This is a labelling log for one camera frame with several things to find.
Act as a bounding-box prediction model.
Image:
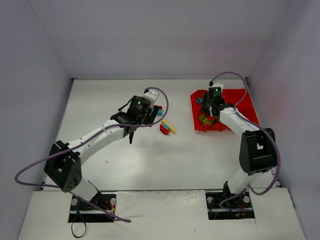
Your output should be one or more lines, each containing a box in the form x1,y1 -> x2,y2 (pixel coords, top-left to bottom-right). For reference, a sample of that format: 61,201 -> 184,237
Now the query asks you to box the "blue small lego brick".
196,97 -> 203,105

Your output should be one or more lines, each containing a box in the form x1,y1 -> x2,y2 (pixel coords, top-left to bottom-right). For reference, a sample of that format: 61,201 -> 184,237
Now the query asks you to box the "green square lego brick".
198,114 -> 206,121
202,118 -> 212,125

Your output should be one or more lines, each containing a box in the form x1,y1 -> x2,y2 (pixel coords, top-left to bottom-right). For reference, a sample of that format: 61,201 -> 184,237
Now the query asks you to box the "green small lego brick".
201,117 -> 212,125

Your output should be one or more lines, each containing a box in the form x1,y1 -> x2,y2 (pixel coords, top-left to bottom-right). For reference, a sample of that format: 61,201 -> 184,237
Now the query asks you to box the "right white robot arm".
201,86 -> 280,197

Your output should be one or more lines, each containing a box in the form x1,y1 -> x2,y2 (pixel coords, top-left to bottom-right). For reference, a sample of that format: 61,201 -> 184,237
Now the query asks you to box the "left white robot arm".
44,90 -> 159,205

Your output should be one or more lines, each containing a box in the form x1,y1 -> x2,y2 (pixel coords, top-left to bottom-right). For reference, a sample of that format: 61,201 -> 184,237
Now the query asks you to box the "blue long lego brick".
157,109 -> 163,117

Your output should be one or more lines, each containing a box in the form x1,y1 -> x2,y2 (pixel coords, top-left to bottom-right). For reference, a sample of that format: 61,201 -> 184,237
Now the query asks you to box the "red compartment tray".
190,88 -> 259,134

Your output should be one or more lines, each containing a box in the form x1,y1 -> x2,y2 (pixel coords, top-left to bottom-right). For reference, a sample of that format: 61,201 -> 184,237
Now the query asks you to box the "red curved lego brick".
159,124 -> 170,135

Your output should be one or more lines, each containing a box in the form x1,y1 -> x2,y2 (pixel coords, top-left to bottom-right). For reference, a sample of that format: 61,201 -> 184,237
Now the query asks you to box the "yellow long flat lego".
161,120 -> 176,134

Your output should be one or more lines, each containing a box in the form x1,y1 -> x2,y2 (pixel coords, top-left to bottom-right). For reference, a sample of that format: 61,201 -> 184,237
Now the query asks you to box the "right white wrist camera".
209,80 -> 224,89

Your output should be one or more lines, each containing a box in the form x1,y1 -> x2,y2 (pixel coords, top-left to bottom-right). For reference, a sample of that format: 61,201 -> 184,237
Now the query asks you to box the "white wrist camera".
142,89 -> 159,106
209,80 -> 224,89

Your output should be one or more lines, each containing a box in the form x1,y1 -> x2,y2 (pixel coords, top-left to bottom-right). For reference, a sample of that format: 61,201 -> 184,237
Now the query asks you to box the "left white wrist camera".
142,89 -> 159,106

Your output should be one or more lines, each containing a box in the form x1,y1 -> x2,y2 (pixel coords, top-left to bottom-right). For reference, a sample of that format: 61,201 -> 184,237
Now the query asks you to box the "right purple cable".
211,71 -> 280,213

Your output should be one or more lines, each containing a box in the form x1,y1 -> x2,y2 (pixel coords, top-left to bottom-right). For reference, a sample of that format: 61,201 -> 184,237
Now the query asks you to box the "purple cable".
211,71 -> 280,213
14,86 -> 170,223

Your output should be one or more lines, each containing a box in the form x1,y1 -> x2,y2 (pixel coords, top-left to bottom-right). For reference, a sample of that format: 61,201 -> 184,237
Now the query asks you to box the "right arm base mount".
205,191 -> 255,221

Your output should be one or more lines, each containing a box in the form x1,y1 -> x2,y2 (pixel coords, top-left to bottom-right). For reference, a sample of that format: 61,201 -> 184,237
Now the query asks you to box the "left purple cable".
14,86 -> 170,223

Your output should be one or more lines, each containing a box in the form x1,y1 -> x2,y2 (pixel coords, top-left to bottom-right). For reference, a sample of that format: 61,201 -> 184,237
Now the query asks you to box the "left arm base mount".
68,193 -> 117,223

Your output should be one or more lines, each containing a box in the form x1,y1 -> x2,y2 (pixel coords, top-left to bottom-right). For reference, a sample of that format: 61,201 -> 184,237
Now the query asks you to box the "black loop cable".
71,207 -> 88,239

